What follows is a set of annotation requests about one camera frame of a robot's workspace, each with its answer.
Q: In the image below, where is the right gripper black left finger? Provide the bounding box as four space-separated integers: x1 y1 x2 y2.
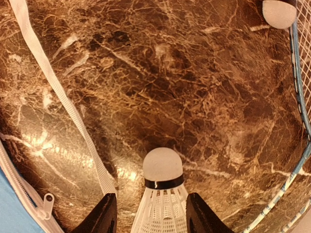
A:
71 193 117 233

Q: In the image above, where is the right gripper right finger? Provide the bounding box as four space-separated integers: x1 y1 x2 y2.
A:
186 192 234 233

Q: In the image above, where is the white shuttlecock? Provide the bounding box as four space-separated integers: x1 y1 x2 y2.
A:
262 0 297 29
131 147 188 233

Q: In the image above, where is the blue racket bag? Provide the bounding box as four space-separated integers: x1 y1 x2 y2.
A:
0 0 116 233

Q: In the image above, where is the blue badminton racket right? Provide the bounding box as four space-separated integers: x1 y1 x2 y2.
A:
280 198 311 233

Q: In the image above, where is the blue badminton racket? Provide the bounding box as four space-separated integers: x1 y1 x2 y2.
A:
242 0 311 233
280 198 311 233

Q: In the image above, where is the blue badminton racket left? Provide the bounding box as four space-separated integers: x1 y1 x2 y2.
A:
242 0 311 233

